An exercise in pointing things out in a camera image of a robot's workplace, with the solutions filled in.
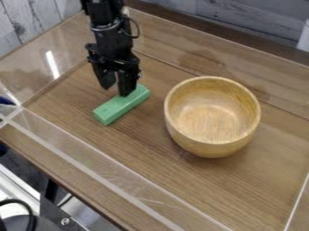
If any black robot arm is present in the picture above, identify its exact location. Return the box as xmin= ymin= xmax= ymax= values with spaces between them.
xmin=80 ymin=0 xmax=141 ymax=97

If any black cable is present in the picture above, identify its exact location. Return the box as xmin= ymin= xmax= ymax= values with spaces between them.
xmin=0 ymin=198 xmax=39 ymax=231

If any black table leg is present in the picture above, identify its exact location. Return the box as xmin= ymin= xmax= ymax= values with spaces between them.
xmin=44 ymin=180 xmax=59 ymax=203

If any clear acrylic tray enclosure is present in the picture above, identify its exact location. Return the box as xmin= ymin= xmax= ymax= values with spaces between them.
xmin=0 ymin=4 xmax=309 ymax=231

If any black metal bracket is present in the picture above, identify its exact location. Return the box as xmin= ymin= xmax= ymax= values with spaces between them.
xmin=36 ymin=197 xmax=90 ymax=231

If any light wooden bowl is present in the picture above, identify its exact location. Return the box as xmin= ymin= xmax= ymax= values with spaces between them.
xmin=165 ymin=76 xmax=261 ymax=158

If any green rectangular block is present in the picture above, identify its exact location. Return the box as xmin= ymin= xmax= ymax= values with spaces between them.
xmin=92 ymin=84 xmax=150 ymax=125

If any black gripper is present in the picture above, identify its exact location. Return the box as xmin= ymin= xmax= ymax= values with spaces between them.
xmin=86 ymin=25 xmax=141 ymax=97

